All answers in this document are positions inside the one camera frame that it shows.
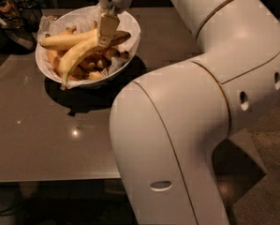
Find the large yellow banana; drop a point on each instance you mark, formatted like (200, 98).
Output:
(84, 49)
(65, 42)

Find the white paper bowl liner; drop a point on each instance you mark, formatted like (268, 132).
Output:
(128, 25)

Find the orange banana at left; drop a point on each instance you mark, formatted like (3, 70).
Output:
(54, 59)

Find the dark chair with clutter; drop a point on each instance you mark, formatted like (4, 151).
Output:
(19, 21)

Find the large front yellow banana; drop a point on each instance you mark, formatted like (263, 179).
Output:
(84, 49)

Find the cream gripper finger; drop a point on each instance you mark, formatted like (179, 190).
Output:
(107, 26)

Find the large rear yellow banana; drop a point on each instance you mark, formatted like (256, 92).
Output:
(65, 42)

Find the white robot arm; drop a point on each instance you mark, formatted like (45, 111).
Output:
(165, 124)

